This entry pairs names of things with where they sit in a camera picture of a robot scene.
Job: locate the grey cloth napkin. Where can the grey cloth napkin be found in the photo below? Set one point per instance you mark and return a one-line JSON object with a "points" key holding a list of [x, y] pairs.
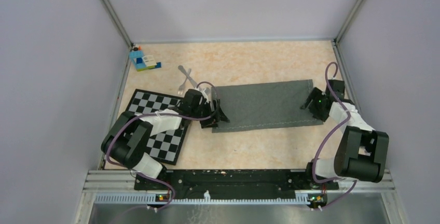
{"points": [[265, 106]]}

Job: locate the silver fork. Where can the silver fork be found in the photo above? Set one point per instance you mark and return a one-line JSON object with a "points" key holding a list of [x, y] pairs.
{"points": [[182, 87]]}

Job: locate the colourful toy brick block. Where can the colourful toy brick block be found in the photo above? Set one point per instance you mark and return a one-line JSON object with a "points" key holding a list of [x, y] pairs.
{"points": [[141, 61]]}

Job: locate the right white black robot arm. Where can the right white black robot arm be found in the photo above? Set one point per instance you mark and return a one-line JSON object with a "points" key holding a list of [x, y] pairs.
{"points": [[362, 151]]}

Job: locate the silver table knife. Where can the silver table knife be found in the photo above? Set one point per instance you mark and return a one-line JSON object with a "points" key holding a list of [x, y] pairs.
{"points": [[187, 74]]}

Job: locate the black white checkerboard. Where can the black white checkerboard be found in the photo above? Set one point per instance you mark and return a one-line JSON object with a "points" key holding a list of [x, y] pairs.
{"points": [[164, 144]]}

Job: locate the grey slotted cable duct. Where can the grey slotted cable duct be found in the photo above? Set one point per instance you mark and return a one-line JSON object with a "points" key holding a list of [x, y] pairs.
{"points": [[148, 198]]}

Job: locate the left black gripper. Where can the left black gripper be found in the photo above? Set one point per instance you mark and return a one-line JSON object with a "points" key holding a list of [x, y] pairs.
{"points": [[220, 115]]}

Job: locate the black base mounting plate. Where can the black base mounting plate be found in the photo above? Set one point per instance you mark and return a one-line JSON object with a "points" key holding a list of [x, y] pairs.
{"points": [[231, 184]]}

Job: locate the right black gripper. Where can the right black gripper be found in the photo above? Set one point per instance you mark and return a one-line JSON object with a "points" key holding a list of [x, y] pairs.
{"points": [[320, 115]]}

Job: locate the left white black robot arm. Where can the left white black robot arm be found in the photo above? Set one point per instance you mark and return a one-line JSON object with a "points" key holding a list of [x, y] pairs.
{"points": [[152, 128]]}

